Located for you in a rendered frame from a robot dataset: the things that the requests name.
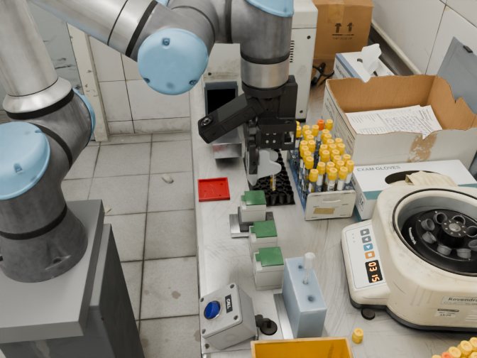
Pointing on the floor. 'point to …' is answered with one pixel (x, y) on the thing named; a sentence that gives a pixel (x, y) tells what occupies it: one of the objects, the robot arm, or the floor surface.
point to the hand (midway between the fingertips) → (249, 179)
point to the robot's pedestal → (95, 317)
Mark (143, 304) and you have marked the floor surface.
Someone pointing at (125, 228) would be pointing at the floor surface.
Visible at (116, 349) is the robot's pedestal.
